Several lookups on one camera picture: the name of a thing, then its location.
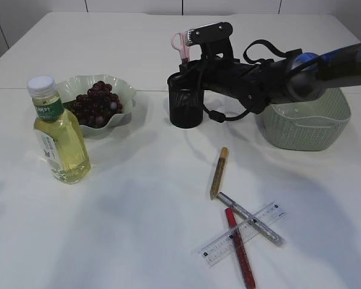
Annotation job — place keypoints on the yellow tea bottle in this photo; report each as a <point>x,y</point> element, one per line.
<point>58,132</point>

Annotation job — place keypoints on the gold glitter pen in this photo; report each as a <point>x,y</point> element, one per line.
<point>215,186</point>

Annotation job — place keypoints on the green wavy plate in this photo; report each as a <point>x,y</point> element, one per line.
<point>76,85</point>

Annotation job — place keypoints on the black mesh pen holder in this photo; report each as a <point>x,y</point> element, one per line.
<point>185,102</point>

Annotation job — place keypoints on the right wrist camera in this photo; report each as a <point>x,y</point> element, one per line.
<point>208,33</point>

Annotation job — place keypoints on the red glitter pen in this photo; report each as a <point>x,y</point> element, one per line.
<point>240,251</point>

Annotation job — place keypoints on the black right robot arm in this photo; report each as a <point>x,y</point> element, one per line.
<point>256,84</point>

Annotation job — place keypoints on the green plastic basket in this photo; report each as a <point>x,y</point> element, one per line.
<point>307,126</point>

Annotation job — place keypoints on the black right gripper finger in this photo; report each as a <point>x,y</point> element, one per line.
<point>188,67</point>

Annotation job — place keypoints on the pink scissors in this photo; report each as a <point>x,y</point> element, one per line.
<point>178,43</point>

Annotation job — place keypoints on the silver glitter pen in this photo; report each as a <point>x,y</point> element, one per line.
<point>252,220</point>

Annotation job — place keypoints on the purple grape bunch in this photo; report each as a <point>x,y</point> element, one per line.
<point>97,106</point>

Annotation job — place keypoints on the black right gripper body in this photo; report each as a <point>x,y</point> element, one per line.
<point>233,80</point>

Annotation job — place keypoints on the clear plastic ruler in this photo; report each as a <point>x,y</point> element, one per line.
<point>223,246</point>

